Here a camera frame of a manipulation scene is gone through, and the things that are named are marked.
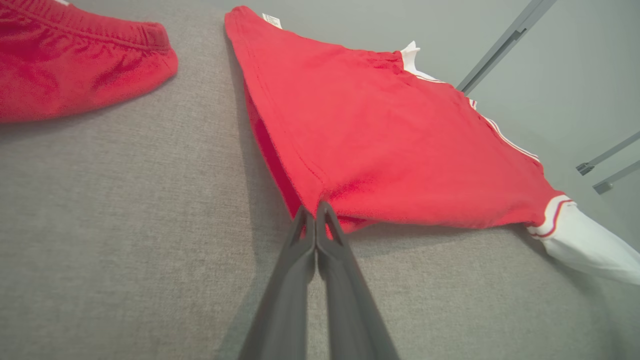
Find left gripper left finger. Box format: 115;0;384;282
239;205;317;360

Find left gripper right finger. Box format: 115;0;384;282
316;200;401;360

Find red jersey white sleeves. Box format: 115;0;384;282
224;5;640;286

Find red shorts black print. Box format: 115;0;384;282
0;0;179;124

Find grey metal post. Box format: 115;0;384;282
457;0;557;96

